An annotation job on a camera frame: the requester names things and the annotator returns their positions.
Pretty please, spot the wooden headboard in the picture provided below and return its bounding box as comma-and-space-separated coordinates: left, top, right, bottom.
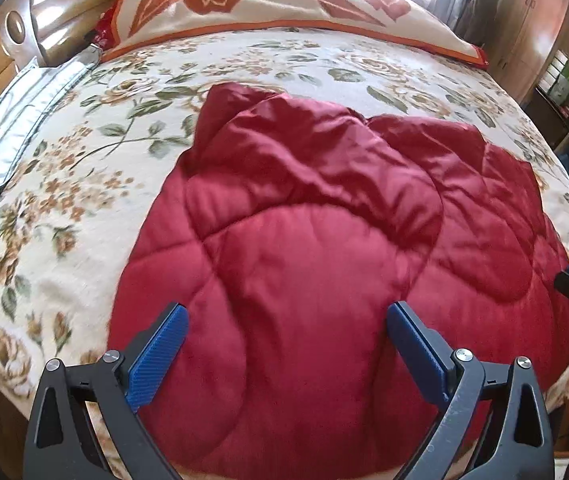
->
0, 0, 131, 152

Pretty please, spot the orange floral blanket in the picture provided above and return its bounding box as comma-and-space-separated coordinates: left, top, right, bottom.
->
89, 0, 491, 69

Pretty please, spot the cream floral bedspread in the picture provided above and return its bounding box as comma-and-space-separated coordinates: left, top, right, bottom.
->
0, 25, 569, 480

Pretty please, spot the red quilted jacket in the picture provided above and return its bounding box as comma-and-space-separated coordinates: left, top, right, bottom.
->
109, 82, 569, 480

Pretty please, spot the wooden wardrobe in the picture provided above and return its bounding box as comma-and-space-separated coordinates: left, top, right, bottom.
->
485, 0, 569, 107

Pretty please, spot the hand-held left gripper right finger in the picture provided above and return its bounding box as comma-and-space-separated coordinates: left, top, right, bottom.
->
386, 301, 559, 480

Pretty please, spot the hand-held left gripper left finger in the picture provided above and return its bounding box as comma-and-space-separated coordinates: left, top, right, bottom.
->
23, 302, 190, 480

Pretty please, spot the stack of white boxes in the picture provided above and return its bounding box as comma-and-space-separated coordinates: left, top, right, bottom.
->
546, 50, 569, 104

